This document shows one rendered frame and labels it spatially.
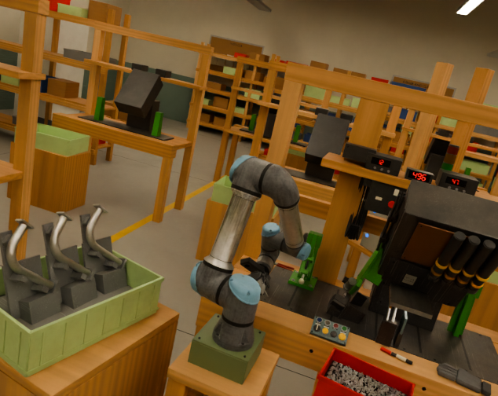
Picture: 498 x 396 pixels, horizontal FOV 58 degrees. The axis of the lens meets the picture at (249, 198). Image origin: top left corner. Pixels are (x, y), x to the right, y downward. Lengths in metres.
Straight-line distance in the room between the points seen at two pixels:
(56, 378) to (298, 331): 0.92
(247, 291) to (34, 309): 0.77
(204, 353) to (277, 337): 0.43
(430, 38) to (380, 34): 1.14
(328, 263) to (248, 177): 1.01
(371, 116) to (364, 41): 9.72
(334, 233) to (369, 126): 0.57
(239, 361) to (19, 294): 0.82
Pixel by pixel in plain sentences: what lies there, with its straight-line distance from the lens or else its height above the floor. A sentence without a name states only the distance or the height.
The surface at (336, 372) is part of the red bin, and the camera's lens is 1.83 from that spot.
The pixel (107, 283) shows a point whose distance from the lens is 2.02.
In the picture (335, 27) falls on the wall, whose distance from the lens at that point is 12.05.
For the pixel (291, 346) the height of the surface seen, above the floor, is 0.82.
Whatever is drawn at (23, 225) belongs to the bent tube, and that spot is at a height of 1.18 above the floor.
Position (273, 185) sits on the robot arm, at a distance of 1.53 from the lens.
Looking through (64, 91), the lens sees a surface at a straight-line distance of 7.33.
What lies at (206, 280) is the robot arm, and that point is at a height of 1.13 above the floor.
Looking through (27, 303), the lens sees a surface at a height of 0.92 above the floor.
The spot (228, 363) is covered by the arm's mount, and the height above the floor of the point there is 0.91.
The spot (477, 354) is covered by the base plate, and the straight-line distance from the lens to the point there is 2.33.
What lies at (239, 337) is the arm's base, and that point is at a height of 1.00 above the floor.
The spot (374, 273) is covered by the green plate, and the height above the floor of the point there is 1.15.
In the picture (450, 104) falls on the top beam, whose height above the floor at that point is 1.91.
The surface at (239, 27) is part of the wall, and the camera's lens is 12.50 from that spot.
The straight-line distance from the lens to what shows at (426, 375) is 2.00.
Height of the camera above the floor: 1.87
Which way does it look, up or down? 16 degrees down
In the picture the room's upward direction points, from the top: 13 degrees clockwise
